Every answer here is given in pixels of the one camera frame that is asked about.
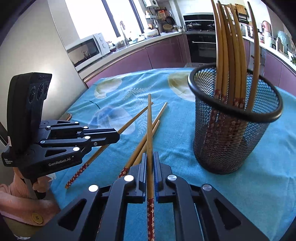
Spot bamboo chopstick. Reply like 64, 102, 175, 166
118, 102, 168, 178
147, 94, 155, 240
217, 1, 235, 106
230, 4, 247, 108
211, 1, 224, 102
65, 102, 154, 189
225, 6, 241, 108
133, 120, 160, 166

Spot pink left sleeve forearm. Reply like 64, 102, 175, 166
1, 167, 60, 226

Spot kitchen faucet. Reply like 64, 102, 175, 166
119, 21, 130, 46

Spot purple kitchen cabinets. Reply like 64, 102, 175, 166
79, 33, 295, 95

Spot left hand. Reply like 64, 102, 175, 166
33, 176, 52, 193

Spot blue floral tablecloth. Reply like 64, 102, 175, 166
51, 68, 295, 240

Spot black mesh utensil holder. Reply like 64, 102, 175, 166
188, 63, 283, 175

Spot white microwave oven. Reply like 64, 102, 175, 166
66, 33, 110, 72

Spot bamboo chopstick in holder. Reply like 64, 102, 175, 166
225, 6, 241, 108
211, 1, 224, 102
217, 1, 235, 106
230, 4, 247, 108

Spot white water heater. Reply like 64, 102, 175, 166
143, 0, 159, 8

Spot black built-in oven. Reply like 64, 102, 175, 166
183, 13, 216, 64

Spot mint green appliance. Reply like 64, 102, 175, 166
277, 31, 291, 54

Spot black left camera box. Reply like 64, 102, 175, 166
6, 72, 52, 156

